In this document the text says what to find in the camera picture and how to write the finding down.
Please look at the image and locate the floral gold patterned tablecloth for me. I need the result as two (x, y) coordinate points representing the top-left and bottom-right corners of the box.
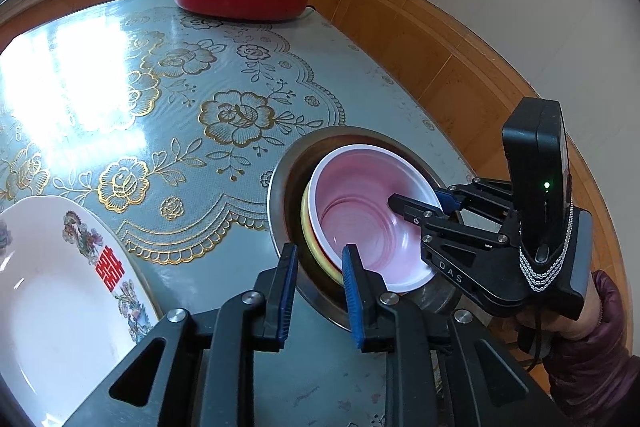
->
(0, 0), (501, 427)

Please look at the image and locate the yellow plastic bowl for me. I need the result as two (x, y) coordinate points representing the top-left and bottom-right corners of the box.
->
(299, 184), (346, 288)

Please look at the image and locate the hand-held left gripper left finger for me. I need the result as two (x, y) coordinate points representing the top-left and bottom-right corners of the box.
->
(62, 243), (299, 427)

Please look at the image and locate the stainless steel bowl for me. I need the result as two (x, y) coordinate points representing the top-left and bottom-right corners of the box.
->
(266, 128), (473, 330)

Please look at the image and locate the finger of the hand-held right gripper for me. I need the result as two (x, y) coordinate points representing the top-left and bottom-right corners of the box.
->
(434, 177), (516, 228)
(388, 193), (506, 259)

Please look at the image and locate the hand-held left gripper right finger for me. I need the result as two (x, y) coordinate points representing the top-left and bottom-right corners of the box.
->
(341, 244), (553, 427)

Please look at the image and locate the white floral ceramic plate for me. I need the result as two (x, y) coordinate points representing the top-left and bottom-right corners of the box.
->
(0, 195), (162, 427)

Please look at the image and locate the red plastic bowl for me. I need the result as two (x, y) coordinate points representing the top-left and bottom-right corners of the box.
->
(306, 145), (445, 294)

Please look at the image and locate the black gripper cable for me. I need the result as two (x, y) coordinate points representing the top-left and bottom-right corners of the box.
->
(517, 307), (556, 365)

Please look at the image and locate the person's right hand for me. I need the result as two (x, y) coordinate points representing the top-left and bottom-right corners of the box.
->
(516, 313), (591, 350)

